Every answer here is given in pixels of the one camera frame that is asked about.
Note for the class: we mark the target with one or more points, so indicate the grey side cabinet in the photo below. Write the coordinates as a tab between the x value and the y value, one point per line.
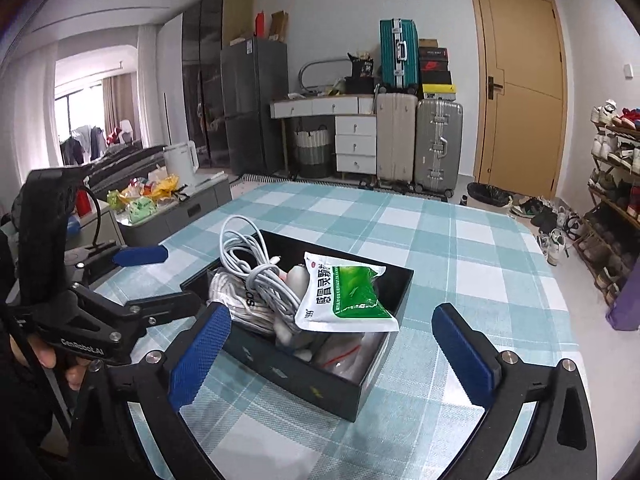
200	200

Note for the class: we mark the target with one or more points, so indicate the teal suitcase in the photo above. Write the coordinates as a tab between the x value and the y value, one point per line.
399	55

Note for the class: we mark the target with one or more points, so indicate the yellow wooden door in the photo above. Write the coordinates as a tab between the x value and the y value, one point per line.
525	110

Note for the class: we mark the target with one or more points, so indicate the white desk with drawers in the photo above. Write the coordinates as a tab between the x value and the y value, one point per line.
355	132

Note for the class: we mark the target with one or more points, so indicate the woven laundry basket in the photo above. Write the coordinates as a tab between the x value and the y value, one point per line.
312	152

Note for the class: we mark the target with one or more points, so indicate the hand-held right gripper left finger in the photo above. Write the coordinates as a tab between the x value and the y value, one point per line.
200	355

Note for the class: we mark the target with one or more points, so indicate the dark sofa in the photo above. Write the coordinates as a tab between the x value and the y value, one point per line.
130	165

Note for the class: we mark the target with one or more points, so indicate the white curtain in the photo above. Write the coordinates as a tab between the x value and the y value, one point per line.
150	85

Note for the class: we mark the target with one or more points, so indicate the purple cloth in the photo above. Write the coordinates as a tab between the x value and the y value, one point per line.
627	305

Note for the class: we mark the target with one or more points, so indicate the yellow plastic bag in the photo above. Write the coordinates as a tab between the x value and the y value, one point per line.
165	186

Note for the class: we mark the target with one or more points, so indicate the blue white plush toy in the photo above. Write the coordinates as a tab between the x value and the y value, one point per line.
295	280

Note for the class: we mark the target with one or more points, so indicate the wooden shoe rack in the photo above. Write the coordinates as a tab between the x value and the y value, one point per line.
615	210

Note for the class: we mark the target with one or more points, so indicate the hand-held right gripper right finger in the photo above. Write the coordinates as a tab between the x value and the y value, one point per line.
465	355

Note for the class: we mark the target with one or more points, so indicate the green snack packet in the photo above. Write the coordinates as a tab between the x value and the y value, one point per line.
141	210

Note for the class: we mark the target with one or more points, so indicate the small cardboard box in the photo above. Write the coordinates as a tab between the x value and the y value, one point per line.
279	26

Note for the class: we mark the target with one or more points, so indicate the pile of shoes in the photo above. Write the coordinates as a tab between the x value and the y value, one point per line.
550	240

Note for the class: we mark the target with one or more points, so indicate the grey refrigerator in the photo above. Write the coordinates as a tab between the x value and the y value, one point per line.
255	105

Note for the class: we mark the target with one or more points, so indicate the black storage box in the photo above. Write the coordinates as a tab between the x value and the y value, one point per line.
360	86

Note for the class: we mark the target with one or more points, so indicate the white electric kettle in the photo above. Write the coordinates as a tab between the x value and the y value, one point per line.
180	162

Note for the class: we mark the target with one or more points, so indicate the green medicine packet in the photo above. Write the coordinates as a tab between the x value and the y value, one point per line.
350	295

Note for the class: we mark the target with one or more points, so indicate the beige suitcase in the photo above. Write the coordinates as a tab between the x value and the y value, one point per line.
395	135

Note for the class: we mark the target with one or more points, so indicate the black trash bag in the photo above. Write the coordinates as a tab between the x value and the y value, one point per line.
490	194

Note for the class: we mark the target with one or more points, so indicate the black cardboard box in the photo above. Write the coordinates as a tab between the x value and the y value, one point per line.
300	380

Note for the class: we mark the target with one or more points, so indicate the brown curtain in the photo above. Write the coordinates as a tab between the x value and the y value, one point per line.
120	102

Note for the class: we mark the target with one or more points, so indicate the teal checked tablecloth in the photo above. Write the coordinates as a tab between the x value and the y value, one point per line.
475	260

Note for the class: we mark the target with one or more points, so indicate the stack of shoe boxes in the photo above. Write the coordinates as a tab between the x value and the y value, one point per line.
435	70

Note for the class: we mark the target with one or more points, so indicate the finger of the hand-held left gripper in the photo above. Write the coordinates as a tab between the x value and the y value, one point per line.
140	255
165	305

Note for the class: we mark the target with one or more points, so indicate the person's left hand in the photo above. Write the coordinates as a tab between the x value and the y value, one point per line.
42	355

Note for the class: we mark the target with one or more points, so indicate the black gift bag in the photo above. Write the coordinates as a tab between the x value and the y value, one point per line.
362	67

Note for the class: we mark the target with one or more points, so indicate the silver suitcase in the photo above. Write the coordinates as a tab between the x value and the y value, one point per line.
437	145

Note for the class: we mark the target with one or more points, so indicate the dark glass wardrobe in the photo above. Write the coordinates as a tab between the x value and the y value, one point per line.
202	85

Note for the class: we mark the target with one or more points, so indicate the chrome tube frame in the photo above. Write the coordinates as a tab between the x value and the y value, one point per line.
301	77

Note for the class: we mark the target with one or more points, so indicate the hanging clothes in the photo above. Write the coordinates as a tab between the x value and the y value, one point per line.
82	142

